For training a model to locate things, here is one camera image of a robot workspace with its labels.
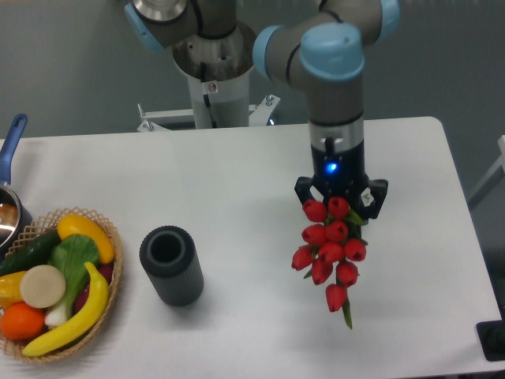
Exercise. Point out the red tulip bouquet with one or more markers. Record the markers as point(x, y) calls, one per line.
point(333, 247)

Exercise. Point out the black device at table edge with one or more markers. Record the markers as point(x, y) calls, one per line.
point(491, 336)

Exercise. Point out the dark grey ribbed vase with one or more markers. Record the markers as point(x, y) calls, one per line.
point(168, 256)

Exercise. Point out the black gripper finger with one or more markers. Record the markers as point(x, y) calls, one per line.
point(372, 199)
point(303, 189)

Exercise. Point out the orange fruit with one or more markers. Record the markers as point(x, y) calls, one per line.
point(22, 322)

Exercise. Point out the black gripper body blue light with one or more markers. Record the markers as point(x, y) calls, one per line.
point(340, 175)

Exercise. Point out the purple red vegetable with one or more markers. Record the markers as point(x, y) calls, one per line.
point(107, 272)

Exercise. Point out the beige round disc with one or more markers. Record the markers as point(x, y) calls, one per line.
point(42, 286)

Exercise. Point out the yellow banana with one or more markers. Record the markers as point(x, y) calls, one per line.
point(79, 323)

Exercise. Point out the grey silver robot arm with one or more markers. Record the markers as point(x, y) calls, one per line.
point(323, 58)

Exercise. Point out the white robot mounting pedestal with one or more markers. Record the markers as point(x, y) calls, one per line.
point(217, 73)

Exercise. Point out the green cucumber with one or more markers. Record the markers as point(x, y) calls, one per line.
point(35, 252)

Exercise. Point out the yellow bell pepper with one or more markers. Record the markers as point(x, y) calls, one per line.
point(10, 292)

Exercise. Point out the white frame at right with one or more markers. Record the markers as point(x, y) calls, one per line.
point(489, 180)

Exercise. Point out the blue handled steel pot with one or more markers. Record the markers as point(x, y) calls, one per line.
point(14, 216)

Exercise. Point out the green bok choy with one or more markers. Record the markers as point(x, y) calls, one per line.
point(68, 257)

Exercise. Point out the woven wicker basket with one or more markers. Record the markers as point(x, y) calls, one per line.
point(41, 226)

